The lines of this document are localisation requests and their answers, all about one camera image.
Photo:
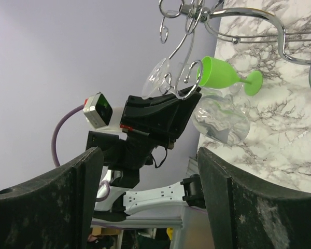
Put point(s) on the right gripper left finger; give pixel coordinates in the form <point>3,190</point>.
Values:
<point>55,209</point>

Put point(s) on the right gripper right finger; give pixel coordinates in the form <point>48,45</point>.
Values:
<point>246,211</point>

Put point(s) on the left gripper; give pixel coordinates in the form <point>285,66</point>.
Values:
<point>161,118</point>

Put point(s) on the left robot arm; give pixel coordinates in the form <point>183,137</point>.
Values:
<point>144,149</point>

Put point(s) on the green plastic wine glass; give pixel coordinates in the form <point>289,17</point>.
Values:
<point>218,74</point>

